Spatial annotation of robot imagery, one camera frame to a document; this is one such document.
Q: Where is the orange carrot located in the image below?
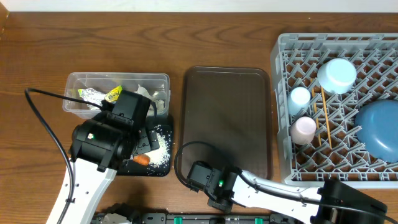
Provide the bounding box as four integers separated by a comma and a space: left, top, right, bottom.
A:
132, 154, 150, 166

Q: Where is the brown serving tray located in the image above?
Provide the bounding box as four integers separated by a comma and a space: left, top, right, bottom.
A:
178, 66, 273, 179

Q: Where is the pink cup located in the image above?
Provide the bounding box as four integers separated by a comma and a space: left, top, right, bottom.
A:
290, 116, 317, 145

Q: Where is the light blue cup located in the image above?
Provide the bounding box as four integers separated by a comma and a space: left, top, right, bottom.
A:
287, 86, 311, 116

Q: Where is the light blue rice bowl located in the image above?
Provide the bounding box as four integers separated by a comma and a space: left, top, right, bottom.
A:
317, 58, 357, 94

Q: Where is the dark blue plate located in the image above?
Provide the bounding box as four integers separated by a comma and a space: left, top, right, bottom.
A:
355, 100, 397, 163

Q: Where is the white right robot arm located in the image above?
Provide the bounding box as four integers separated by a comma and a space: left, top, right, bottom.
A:
187, 161, 395, 223

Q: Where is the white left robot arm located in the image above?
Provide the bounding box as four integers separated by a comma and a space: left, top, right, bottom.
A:
47, 90, 159, 223

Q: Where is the black waste tray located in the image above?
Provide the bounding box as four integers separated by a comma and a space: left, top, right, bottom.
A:
117, 116, 174, 177

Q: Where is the grey dishwasher rack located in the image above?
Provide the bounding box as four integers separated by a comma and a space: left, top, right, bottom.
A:
271, 33, 397, 189

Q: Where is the yellow snack wrapper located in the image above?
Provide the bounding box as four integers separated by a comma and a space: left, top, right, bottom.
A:
104, 85, 123, 103

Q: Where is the crumpled white tissue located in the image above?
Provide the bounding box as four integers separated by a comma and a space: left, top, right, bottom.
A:
135, 85, 167, 115

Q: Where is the clear plastic bin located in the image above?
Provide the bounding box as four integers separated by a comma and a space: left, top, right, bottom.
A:
64, 72, 170, 118

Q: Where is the crumpled aluminium foil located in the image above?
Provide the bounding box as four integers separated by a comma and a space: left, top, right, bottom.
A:
78, 88, 105, 106

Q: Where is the spilled white rice pile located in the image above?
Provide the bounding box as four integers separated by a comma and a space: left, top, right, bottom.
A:
146, 124, 172, 169

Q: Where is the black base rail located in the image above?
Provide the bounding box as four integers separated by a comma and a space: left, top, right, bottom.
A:
91, 203, 298, 224

